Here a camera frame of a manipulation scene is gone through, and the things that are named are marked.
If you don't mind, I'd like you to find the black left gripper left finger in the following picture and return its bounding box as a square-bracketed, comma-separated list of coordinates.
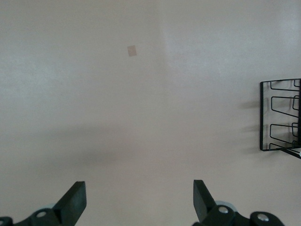
[0, 181, 87, 226]

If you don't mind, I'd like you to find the black wire cup holder rack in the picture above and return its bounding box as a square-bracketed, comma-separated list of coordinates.
[259, 78, 301, 158]

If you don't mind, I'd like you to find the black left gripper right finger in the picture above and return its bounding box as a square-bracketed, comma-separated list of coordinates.
[193, 179, 284, 226]

